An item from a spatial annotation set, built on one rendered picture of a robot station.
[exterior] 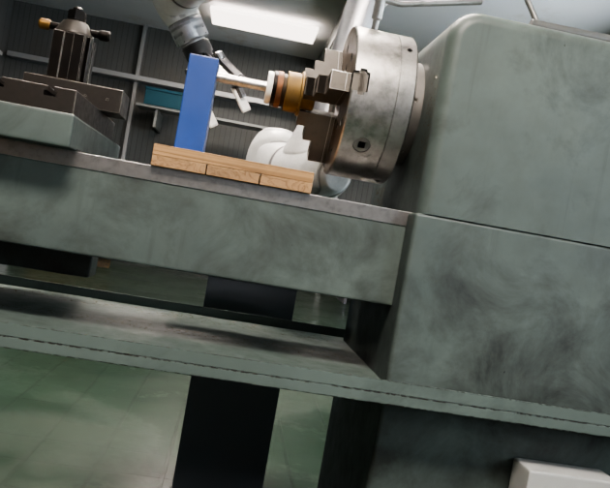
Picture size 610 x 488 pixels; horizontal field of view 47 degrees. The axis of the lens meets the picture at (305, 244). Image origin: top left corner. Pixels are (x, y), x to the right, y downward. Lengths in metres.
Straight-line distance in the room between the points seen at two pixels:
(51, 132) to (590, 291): 1.03
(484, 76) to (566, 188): 0.26
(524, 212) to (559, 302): 0.19
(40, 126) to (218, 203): 0.34
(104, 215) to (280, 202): 0.33
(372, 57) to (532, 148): 0.35
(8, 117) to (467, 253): 0.85
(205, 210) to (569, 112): 0.71
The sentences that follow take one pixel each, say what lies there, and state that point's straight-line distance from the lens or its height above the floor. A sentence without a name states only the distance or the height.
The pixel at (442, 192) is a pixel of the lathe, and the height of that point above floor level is 0.91.
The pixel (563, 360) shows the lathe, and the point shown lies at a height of 0.64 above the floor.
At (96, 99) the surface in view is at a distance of 1.57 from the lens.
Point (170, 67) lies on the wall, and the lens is 9.73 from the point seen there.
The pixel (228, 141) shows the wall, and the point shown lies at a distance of 9.53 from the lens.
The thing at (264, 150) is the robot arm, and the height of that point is 1.00.
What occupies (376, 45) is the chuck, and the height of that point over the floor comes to 1.18.
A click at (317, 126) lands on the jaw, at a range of 1.52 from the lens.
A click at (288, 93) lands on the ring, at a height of 1.07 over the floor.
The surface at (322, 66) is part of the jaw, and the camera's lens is 1.57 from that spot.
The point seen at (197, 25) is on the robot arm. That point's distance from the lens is 1.88.
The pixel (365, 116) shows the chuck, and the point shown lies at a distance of 1.38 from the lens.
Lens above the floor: 0.79
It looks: 1 degrees down
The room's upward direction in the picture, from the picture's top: 10 degrees clockwise
